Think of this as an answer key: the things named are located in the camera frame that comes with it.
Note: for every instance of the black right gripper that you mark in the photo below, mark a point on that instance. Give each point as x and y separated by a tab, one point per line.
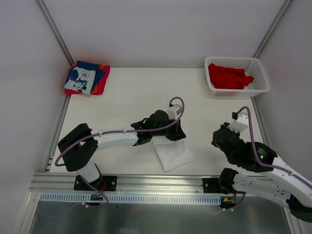
222	137

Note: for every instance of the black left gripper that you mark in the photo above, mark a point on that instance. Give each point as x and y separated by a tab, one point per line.
177	131

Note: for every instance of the white t shirt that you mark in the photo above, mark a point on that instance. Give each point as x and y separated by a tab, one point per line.
172	154

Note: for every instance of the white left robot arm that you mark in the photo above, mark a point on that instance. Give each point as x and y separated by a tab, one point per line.
78	146

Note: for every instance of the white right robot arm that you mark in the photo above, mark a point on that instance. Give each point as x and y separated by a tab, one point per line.
276	182

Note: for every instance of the pink folded t shirt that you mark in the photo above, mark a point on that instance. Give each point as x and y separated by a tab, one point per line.
102	73

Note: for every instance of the red t shirt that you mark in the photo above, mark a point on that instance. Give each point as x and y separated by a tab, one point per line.
228	78

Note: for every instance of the dark blue folded t shirt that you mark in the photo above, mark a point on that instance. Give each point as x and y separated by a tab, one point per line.
97	70

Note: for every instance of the white plastic basket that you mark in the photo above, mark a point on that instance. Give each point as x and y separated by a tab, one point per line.
252	66

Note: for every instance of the light blue printed t shirt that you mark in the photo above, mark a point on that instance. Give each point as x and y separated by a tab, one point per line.
80	80

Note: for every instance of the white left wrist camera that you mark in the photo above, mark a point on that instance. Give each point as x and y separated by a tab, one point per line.
174	111

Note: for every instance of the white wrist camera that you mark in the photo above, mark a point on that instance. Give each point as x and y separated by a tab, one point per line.
174	111
241	123

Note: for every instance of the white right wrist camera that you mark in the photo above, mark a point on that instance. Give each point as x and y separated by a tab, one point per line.
241	123

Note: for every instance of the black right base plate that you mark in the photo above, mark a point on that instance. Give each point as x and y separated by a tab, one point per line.
211	186

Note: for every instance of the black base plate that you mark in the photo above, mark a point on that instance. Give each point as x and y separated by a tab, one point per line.
104	183
211	186

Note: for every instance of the aluminium mounting rail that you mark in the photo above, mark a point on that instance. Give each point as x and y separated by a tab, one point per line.
126	184

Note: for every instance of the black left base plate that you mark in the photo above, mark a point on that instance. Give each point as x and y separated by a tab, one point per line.
104	183

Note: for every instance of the white slotted cable duct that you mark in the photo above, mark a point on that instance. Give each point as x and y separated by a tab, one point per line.
132	198

